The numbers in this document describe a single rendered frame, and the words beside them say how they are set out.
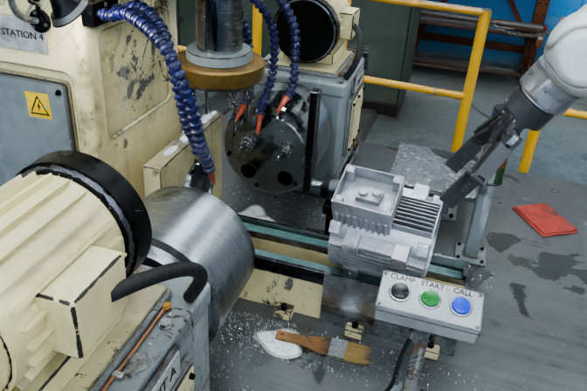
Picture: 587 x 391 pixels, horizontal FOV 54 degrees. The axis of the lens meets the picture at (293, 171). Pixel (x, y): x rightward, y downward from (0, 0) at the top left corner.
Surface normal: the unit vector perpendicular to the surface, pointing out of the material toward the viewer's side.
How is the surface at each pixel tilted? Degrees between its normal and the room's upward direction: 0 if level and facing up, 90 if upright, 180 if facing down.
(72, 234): 50
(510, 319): 0
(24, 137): 90
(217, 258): 54
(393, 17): 90
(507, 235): 0
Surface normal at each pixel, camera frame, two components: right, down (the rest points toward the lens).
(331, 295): -0.30, 0.44
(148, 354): 0.06, -0.87
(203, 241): 0.60, -0.60
